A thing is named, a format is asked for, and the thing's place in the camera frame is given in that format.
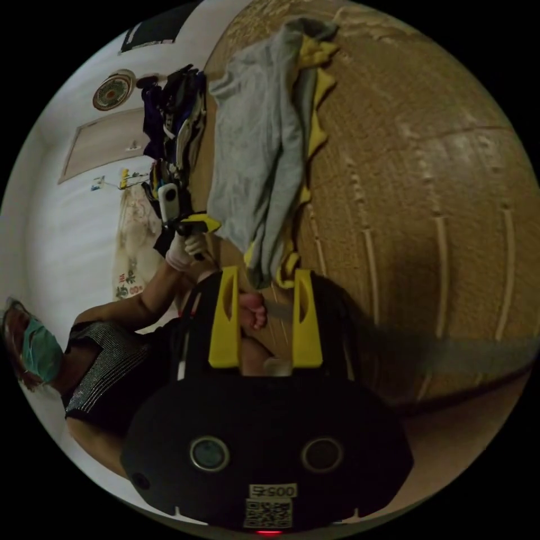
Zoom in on floral curtain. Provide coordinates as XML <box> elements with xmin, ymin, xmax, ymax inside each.
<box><xmin>112</xmin><ymin>185</ymin><xmax>169</xmax><ymax>303</ymax></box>

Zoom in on light gray short sleeve shirt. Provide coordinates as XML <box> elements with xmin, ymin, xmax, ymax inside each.
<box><xmin>207</xmin><ymin>17</ymin><xmax>341</xmax><ymax>290</ymax></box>

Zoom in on person's left hand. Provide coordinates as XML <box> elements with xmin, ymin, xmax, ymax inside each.
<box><xmin>165</xmin><ymin>234</ymin><xmax>208</xmax><ymax>271</ymax></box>

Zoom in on person's body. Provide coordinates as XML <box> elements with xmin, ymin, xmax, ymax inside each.
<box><xmin>0</xmin><ymin>269</ymin><xmax>296</xmax><ymax>478</ymax></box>

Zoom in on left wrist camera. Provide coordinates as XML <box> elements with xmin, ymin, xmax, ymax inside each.
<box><xmin>156</xmin><ymin>182</ymin><xmax>178</xmax><ymax>222</ymax></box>

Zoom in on round wall fan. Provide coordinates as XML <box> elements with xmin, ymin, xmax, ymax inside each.
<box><xmin>92</xmin><ymin>69</ymin><xmax>137</xmax><ymax>112</ymax></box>

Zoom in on bed with woven mat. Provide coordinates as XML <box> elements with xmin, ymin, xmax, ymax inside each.
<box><xmin>185</xmin><ymin>0</ymin><xmax>540</xmax><ymax>419</ymax></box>

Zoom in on person's left forearm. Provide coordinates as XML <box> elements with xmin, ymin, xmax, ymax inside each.
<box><xmin>136</xmin><ymin>259</ymin><xmax>200</xmax><ymax>328</ymax></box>

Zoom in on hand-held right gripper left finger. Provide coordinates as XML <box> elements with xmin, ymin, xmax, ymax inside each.
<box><xmin>209</xmin><ymin>266</ymin><xmax>242</xmax><ymax>368</ymax></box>

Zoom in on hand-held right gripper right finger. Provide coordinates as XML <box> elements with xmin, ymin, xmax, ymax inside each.
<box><xmin>291</xmin><ymin>268</ymin><xmax>324</xmax><ymax>368</ymax></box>

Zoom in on pile of clothes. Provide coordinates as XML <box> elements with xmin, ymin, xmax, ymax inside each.
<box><xmin>141</xmin><ymin>64</ymin><xmax>208</xmax><ymax>191</ymax></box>

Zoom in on wooden door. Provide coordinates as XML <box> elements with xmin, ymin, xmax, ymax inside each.
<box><xmin>58</xmin><ymin>107</ymin><xmax>147</xmax><ymax>185</ymax></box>

